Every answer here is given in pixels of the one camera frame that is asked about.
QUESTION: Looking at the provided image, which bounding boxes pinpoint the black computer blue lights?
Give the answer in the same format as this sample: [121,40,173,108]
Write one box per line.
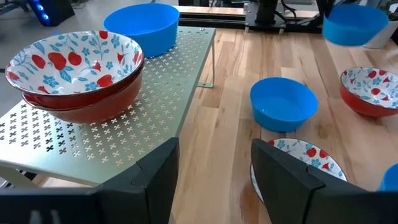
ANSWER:
[27,0,76,27]

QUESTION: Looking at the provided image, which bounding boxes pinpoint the small plant in white pot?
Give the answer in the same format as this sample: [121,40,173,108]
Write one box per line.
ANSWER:
[363,0,398,50]

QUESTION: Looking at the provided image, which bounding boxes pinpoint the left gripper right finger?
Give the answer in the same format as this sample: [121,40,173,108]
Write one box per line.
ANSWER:
[250,138,398,224]

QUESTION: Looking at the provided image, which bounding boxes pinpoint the green perforated metal shelf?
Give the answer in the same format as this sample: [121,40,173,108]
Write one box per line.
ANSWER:
[0,26,217,189]

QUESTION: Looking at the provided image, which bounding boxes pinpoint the black aluminium rig frame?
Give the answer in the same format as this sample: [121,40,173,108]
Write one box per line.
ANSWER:
[177,11,324,34]

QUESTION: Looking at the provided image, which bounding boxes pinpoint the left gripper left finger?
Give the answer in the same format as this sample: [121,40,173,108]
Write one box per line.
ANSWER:
[0,137,180,224]

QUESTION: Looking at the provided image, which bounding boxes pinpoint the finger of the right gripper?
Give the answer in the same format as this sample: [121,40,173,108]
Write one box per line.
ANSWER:
[316,0,335,18]

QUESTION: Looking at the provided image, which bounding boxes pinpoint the red floral mini bowl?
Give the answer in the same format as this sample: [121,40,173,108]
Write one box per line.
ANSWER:
[250,138,348,203]
[4,30,146,103]
[21,67,144,124]
[340,66,398,118]

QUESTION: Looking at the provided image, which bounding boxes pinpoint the blue plastic mini bowl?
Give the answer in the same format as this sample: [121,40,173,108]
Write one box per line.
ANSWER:
[377,164,398,192]
[249,77,319,133]
[322,3,389,47]
[102,2,180,59]

